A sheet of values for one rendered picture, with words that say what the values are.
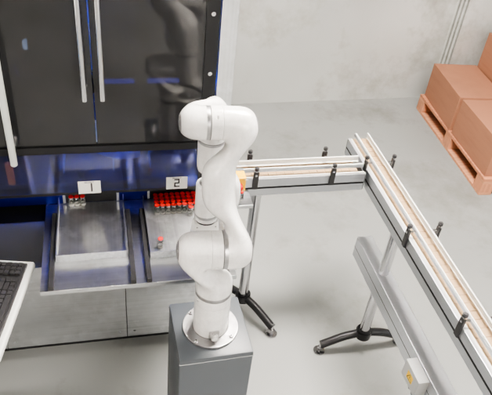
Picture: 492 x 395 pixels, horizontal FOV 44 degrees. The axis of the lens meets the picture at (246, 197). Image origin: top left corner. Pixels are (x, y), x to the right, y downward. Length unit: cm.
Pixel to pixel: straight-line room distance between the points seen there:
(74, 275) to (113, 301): 64
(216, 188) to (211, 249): 19
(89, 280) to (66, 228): 30
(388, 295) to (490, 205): 190
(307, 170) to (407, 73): 288
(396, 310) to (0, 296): 161
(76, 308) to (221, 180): 136
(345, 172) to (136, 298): 113
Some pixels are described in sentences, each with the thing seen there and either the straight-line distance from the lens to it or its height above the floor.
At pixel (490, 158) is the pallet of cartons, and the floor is 29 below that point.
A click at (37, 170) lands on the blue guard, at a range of 239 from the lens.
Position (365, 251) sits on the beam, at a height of 55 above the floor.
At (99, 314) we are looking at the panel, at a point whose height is 27.
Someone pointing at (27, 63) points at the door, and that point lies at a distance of 217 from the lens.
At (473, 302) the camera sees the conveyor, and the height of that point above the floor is 93.
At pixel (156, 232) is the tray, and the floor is 88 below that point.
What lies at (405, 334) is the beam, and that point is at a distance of 269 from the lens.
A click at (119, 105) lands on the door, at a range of 224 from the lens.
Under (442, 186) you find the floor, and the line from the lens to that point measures 457.
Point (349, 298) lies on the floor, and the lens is 350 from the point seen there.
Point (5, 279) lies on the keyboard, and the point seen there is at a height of 83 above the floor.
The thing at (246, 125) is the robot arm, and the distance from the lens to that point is 171.
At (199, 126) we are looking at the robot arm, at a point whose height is 160.
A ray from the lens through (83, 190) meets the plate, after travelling 243.
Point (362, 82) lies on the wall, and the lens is 535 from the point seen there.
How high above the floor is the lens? 250
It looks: 38 degrees down
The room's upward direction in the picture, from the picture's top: 7 degrees clockwise
